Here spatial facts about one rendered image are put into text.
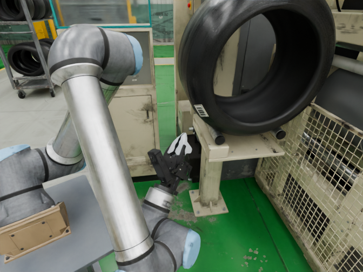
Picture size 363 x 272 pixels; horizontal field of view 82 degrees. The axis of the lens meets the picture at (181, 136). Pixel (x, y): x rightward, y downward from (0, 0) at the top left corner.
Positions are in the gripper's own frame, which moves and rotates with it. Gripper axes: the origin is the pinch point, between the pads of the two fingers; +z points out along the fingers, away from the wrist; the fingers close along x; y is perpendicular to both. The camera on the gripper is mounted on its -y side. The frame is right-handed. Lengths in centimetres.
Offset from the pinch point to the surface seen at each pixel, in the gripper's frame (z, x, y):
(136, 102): 32, -79, 16
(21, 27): 360, -1014, -125
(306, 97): 34, 27, 28
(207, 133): 13.4, -11.3, 23.8
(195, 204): -16, -59, 94
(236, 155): 8.1, 1.7, 33.7
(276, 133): 22.5, 15.1, 36.9
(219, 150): 5.5, -1.4, 24.3
